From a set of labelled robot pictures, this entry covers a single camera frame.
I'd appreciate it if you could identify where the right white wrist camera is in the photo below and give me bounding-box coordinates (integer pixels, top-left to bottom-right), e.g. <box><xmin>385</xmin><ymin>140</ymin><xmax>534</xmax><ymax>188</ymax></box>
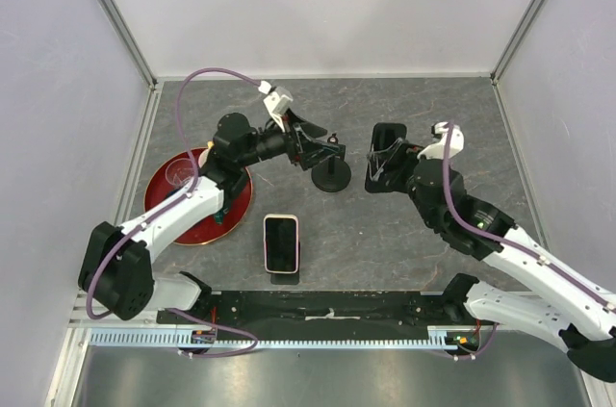
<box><xmin>418</xmin><ymin>121</ymin><xmax>465</xmax><ymax>160</ymax></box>

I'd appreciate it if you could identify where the right aluminium frame post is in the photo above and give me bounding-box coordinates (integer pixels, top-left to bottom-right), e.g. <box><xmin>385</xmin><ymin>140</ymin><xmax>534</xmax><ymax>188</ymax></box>
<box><xmin>490</xmin><ymin>0</ymin><xmax>548</xmax><ymax>86</ymax></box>

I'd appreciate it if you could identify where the green mug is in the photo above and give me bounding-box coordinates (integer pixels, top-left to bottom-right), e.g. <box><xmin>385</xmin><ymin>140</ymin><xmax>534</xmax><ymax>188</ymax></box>
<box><xmin>213</xmin><ymin>208</ymin><xmax>229</xmax><ymax>225</ymax></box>

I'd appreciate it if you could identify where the front aluminium rail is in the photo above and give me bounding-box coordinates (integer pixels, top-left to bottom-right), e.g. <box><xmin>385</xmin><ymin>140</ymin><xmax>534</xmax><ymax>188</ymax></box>
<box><xmin>66</xmin><ymin>289</ymin><xmax>593</xmax><ymax>330</ymax></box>

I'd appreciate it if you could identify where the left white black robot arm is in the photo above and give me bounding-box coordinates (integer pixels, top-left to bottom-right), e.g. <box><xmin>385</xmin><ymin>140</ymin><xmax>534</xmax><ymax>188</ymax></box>
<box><xmin>78</xmin><ymin>112</ymin><xmax>346</xmax><ymax>323</ymax></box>

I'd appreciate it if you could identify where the yellow cup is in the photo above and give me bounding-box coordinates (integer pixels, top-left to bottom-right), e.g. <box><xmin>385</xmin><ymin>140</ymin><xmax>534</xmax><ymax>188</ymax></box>
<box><xmin>197</xmin><ymin>147</ymin><xmax>212</xmax><ymax>168</ymax></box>

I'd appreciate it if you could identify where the black smartphone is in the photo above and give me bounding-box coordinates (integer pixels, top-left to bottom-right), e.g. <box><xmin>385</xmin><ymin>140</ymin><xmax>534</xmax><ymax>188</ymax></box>
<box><xmin>365</xmin><ymin>122</ymin><xmax>407</xmax><ymax>193</ymax></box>

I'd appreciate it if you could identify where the aluminium frame post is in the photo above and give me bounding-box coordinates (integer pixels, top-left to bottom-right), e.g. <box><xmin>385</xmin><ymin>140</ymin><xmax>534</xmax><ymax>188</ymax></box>
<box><xmin>490</xmin><ymin>0</ymin><xmax>548</xmax><ymax>86</ymax></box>
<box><xmin>97</xmin><ymin>0</ymin><xmax>158</xmax><ymax>89</ymax></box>

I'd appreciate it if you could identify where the left aluminium frame post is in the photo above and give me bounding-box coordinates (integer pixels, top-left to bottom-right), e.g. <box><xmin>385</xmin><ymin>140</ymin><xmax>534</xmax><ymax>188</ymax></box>
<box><xmin>97</xmin><ymin>0</ymin><xmax>158</xmax><ymax>89</ymax></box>

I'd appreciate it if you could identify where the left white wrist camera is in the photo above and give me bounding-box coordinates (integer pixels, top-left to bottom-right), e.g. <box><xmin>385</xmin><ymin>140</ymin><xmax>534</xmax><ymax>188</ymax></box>
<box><xmin>258</xmin><ymin>81</ymin><xmax>293</xmax><ymax>131</ymax></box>

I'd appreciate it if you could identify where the clear plastic cup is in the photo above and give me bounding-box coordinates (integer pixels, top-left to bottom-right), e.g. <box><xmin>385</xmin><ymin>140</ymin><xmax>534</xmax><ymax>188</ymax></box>
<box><xmin>165</xmin><ymin>158</ymin><xmax>193</xmax><ymax>189</ymax></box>

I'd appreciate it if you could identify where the black round-base phone holder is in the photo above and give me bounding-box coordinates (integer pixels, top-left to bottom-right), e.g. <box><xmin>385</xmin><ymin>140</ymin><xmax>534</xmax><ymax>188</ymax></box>
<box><xmin>311</xmin><ymin>149</ymin><xmax>351</xmax><ymax>193</ymax></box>

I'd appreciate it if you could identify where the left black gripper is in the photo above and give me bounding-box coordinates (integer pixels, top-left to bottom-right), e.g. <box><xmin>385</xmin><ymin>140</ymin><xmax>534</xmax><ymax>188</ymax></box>
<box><xmin>238</xmin><ymin>108</ymin><xmax>339</xmax><ymax>170</ymax></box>

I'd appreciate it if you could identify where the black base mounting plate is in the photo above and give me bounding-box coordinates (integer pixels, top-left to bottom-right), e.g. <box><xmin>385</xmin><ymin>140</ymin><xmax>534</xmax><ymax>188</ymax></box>
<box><xmin>187</xmin><ymin>291</ymin><xmax>477</xmax><ymax>327</ymax></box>

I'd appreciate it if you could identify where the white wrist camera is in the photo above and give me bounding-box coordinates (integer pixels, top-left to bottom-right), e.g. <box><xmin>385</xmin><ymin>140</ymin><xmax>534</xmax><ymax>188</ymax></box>
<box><xmin>418</xmin><ymin>121</ymin><xmax>465</xmax><ymax>160</ymax></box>
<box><xmin>258</xmin><ymin>81</ymin><xmax>293</xmax><ymax>131</ymax></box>

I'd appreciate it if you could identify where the pink-case smartphone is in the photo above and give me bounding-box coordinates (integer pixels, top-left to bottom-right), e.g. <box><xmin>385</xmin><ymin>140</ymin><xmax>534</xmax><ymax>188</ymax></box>
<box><xmin>263</xmin><ymin>214</ymin><xmax>300</xmax><ymax>275</ymax></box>

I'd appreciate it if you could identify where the slotted cable duct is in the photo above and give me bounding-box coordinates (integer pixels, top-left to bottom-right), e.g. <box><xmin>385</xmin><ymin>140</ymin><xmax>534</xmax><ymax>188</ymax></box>
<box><xmin>89</xmin><ymin>328</ymin><xmax>460</xmax><ymax>350</ymax></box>

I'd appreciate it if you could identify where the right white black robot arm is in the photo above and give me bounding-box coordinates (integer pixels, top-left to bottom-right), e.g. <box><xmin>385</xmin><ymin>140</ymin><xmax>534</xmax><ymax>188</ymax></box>
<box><xmin>365</xmin><ymin>123</ymin><xmax>615</xmax><ymax>383</ymax></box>

